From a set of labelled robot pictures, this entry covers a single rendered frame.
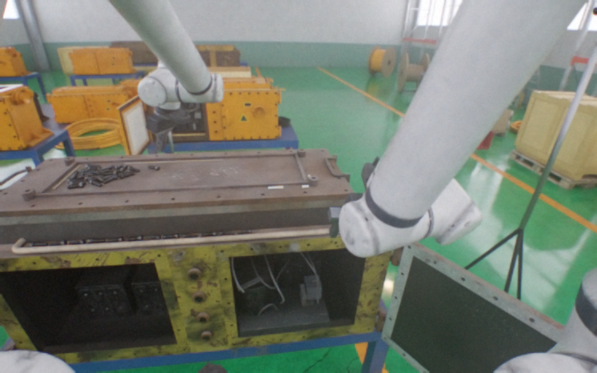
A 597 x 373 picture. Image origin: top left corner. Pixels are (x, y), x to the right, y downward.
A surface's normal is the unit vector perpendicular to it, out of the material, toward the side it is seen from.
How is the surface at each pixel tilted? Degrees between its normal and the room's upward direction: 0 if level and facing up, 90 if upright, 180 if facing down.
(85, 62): 90
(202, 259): 90
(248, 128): 90
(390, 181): 93
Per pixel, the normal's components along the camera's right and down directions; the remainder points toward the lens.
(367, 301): 0.15, 0.47
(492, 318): -0.78, 0.28
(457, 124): -0.38, 0.64
